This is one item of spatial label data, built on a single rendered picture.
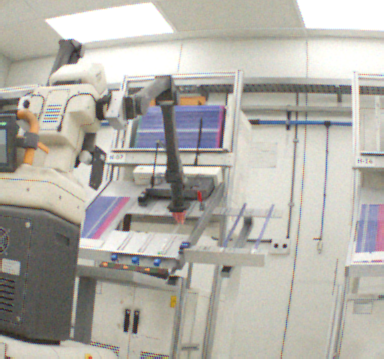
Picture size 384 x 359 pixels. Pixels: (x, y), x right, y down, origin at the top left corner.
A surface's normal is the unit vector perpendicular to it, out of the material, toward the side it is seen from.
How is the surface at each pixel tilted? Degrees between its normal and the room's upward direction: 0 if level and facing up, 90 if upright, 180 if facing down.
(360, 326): 90
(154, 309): 90
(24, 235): 90
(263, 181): 90
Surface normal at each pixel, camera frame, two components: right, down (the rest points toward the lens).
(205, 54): -0.33, -0.29
